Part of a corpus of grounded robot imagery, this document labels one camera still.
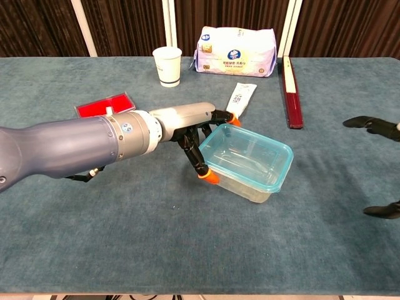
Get white toothpaste tube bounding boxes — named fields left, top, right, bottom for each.
left=225, top=82, right=258, bottom=119

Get left silver hand orange fingertips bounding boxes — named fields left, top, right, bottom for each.
left=149, top=102, right=242, bottom=185

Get red ink pad case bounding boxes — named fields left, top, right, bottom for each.
left=74, top=91, right=138, bottom=119

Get dark slatted partition panel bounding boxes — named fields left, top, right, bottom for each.
left=277, top=0, right=400, bottom=59
left=0, top=0, right=98, bottom=58
left=71, top=0, right=178, bottom=58
left=162, top=0, right=303, bottom=59

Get teal container lid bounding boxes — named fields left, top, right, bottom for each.
left=198, top=123, right=294, bottom=192

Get white paper cup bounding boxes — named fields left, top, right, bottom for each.
left=152, top=46, right=183, bottom=88

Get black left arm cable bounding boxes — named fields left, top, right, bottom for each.
left=64, top=166, right=106, bottom=184

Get dark red chopstick box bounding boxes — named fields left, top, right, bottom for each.
left=280, top=55, right=304, bottom=130

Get clear plastic container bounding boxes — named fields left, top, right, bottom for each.
left=215, top=170, right=279, bottom=204

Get blue-green table cloth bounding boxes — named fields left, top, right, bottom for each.
left=0, top=56, right=400, bottom=296

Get right silver hand black fingers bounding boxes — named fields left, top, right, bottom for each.
left=342, top=115, right=400, bottom=219

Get white purple tissue pack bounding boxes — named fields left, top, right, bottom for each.
left=192, top=26, right=278, bottom=78

